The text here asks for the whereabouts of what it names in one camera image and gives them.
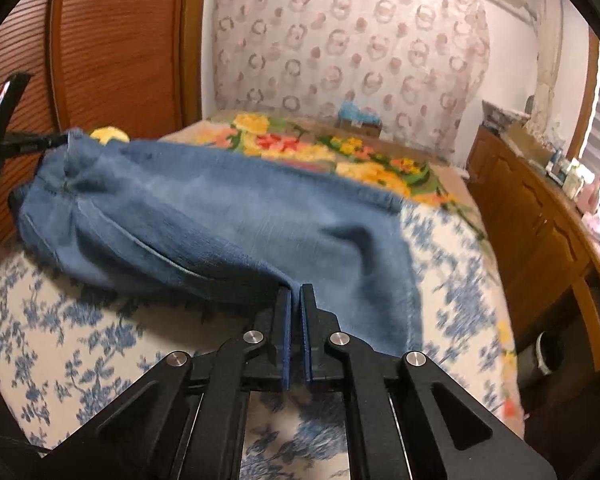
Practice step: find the pink bottle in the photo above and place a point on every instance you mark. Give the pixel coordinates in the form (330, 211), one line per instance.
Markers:
(592, 197)

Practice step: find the wooden cabinet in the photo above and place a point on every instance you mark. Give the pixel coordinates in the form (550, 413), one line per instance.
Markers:
(520, 210)

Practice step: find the wooden window frame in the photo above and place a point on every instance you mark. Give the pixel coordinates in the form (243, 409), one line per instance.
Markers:
(585, 95)

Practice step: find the yellow plush toy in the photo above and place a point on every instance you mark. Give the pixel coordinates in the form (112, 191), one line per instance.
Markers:
(107, 134)

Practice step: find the light blue plastic bag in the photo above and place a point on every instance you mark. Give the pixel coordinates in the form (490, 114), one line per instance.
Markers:
(360, 111)

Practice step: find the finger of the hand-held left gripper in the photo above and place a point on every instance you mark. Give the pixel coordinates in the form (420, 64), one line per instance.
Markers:
(35, 142)

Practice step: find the blue floral white bedspread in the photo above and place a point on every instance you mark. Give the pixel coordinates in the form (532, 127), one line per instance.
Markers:
(55, 340)

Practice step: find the dark trash bin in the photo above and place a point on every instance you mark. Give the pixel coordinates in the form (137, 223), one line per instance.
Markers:
(545, 355)

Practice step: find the yellow red flower blanket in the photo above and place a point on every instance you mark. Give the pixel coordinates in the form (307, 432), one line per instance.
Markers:
(280, 142)

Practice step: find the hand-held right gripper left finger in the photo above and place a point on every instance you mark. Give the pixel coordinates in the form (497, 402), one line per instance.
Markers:
(285, 340)

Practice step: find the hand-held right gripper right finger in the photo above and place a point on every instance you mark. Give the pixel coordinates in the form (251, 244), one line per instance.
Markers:
(307, 345)

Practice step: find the blue denim pants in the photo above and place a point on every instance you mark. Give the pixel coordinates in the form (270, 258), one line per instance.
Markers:
(205, 220)

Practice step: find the small cardboard box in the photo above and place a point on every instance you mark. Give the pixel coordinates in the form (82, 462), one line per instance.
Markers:
(365, 130)

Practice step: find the white patterned basket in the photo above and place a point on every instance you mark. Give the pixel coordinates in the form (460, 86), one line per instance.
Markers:
(502, 112)

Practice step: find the wooden louvered door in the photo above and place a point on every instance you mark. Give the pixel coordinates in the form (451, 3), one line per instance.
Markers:
(115, 50)

